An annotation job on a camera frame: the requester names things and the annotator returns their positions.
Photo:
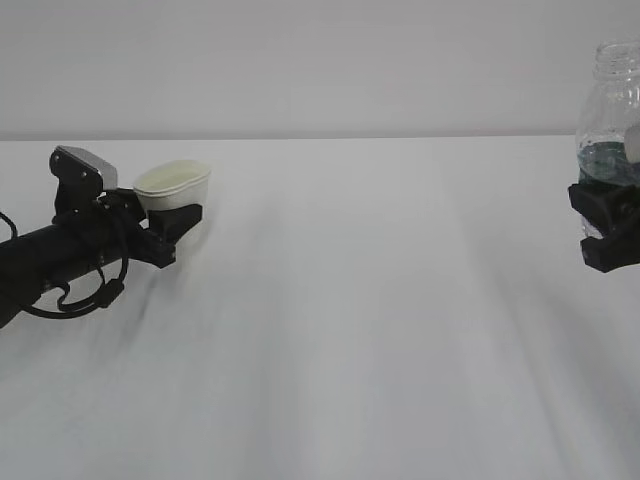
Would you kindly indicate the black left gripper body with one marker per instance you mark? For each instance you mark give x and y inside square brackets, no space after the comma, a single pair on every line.
[108,235]

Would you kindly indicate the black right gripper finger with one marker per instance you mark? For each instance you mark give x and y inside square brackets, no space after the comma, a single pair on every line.
[599,207]

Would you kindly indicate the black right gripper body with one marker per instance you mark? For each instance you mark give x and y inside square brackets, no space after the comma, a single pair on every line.
[611,253]

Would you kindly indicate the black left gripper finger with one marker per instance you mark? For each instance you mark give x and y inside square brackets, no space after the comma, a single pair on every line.
[124,201]
[171,226]

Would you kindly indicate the white paper cup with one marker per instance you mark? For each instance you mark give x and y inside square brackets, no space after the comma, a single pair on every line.
[173,185]

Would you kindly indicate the clear plastic water bottle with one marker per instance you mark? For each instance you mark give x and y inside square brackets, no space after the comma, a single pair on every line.
[609,113]

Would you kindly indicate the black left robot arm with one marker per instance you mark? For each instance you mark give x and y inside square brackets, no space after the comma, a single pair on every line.
[79,263]

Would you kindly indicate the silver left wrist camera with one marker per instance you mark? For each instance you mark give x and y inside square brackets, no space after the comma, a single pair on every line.
[75,166]

